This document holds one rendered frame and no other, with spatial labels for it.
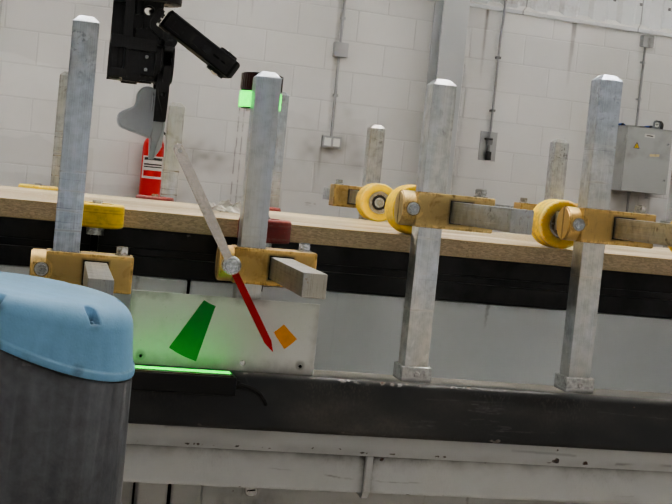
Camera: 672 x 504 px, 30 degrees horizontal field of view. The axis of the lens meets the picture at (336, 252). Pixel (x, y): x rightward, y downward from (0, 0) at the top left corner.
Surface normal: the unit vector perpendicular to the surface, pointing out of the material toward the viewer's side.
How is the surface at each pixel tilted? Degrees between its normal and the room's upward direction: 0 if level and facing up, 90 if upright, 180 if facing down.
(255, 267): 90
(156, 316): 90
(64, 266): 90
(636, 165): 90
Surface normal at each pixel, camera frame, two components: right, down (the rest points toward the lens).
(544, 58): 0.30, 0.08
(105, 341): 0.85, 0.04
